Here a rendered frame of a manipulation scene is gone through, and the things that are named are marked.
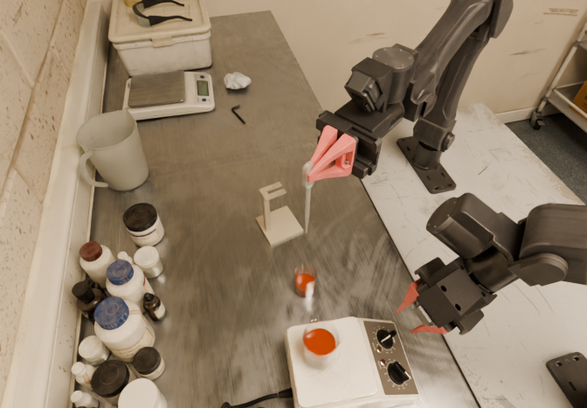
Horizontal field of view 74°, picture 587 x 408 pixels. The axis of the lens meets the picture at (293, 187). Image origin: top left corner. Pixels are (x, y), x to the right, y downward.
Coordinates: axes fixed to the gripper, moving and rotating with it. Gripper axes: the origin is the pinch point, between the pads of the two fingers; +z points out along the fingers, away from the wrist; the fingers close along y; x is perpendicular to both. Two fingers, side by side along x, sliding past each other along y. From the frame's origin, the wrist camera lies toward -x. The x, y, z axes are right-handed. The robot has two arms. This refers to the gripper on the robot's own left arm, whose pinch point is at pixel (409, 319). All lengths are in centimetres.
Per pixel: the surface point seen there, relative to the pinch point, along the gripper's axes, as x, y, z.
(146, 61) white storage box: 8, -104, 32
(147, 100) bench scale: 0, -85, 32
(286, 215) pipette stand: 7.6, -31.4, 17.3
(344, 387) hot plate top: -11.3, 2.6, 8.3
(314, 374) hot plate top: -13.3, -1.1, 10.4
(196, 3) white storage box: 26, -118, 16
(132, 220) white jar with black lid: -20, -44, 28
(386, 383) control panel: -4.6, 5.7, 7.1
